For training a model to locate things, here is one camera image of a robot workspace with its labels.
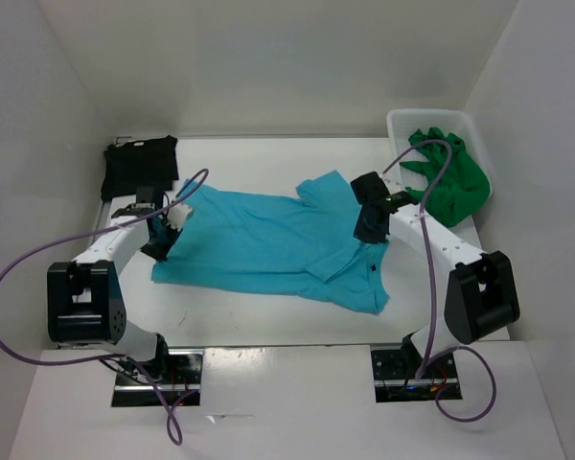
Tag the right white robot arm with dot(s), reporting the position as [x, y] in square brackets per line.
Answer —
[481, 295]

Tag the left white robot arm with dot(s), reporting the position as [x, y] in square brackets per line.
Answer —
[86, 306]

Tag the black t-shirt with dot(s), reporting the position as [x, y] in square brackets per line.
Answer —
[141, 163]

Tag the green t-shirt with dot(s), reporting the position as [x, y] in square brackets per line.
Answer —
[462, 189]

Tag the light blue t-shirt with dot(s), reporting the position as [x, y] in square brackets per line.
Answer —
[279, 245]

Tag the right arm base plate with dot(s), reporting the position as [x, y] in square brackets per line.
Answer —
[395, 382]

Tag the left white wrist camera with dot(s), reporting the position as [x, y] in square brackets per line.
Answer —
[178, 216]

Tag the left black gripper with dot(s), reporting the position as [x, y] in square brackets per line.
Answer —
[160, 253]

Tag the white plastic basket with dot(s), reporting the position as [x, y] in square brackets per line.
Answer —
[402, 123]

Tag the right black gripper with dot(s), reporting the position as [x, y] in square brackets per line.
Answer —
[365, 235]

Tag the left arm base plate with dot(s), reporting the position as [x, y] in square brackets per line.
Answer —
[180, 385]

